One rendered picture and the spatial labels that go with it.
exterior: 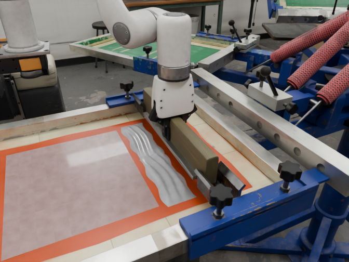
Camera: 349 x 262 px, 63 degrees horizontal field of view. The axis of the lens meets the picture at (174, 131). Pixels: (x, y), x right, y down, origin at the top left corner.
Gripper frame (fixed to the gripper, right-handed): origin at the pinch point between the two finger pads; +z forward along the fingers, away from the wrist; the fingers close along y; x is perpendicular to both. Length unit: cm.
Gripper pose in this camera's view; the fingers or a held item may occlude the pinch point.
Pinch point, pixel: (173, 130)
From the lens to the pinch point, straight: 75.1
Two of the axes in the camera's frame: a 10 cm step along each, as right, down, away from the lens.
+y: -9.1, 2.2, -3.6
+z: -0.1, 8.5, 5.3
